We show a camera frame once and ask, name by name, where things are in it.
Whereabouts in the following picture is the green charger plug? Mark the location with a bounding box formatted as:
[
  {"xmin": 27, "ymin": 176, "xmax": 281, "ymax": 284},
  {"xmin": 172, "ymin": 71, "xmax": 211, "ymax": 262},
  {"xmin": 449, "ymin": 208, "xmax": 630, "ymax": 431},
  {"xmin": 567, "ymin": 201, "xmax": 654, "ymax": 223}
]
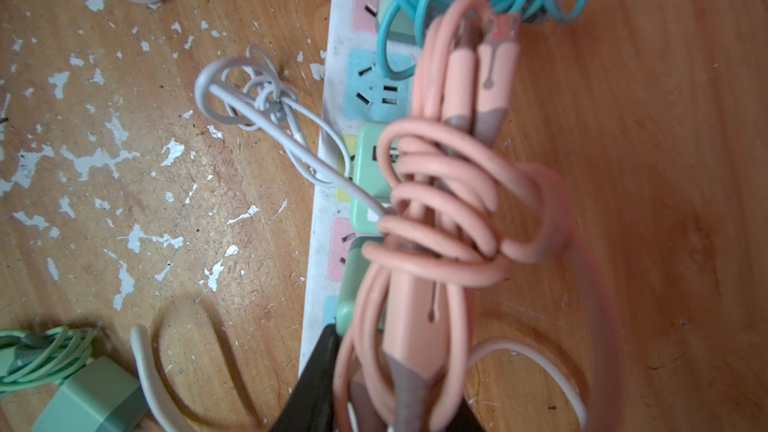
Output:
[
  {"xmin": 335, "ymin": 236, "xmax": 384, "ymax": 336},
  {"xmin": 32, "ymin": 357, "xmax": 149, "ymax": 432},
  {"xmin": 349, "ymin": 122, "xmax": 391, "ymax": 235}
]

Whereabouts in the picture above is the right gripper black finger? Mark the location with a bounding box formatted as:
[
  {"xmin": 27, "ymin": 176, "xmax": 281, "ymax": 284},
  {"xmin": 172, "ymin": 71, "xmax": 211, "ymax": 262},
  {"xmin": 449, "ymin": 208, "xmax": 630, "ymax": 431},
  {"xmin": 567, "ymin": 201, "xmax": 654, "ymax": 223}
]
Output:
[{"xmin": 270, "ymin": 324, "xmax": 341, "ymax": 432}]

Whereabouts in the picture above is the pink cable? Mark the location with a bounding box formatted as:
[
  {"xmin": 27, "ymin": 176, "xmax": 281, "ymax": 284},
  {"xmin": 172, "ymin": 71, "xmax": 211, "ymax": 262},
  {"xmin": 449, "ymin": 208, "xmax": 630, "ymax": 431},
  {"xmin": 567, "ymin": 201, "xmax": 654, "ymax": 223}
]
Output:
[{"xmin": 332, "ymin": 0, "xmax": 625, "ymax": 432}]

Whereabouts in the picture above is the white power strip cable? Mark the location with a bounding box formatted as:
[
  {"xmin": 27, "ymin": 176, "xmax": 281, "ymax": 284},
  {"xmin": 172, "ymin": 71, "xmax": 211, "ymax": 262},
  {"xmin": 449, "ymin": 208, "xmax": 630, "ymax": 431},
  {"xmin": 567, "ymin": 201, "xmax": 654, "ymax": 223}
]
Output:
[{"xmin": 129, "ymin": 323, "xmax": 589, "ymax": 432}]

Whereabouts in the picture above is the white multicolour power strip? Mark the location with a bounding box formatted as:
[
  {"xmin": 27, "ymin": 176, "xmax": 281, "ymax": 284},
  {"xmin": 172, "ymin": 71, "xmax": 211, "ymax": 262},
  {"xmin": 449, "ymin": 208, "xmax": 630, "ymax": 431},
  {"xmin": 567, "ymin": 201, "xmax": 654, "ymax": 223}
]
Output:
[{"xmin": 299, "ymin": 0, "xmax": 412, "ymax": 368}]

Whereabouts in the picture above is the white thin cable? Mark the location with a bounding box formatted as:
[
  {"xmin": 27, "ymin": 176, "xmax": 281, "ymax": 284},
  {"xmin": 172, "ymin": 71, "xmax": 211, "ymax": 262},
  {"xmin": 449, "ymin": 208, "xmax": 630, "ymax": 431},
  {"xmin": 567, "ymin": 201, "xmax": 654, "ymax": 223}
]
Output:
[{"xmin": 193, "ymin": 43, "xmax": 391, "ymax": 220}]

